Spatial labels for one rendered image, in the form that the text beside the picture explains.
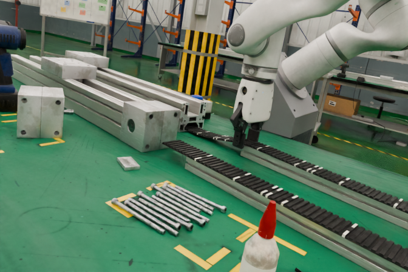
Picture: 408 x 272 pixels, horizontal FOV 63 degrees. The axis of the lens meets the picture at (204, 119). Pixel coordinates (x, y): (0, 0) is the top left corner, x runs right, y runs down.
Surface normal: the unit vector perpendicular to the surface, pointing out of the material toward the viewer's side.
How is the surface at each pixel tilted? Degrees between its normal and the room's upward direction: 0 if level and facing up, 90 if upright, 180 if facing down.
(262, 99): 90
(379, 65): 90
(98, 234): 0
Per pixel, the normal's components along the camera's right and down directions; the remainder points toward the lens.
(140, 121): -0.69, 0.07
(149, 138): 0.71, 0.28
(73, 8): -0.29, 0.18
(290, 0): -0.02, -0.25
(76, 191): 0.15, -0.96
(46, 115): 0.41, 0.29
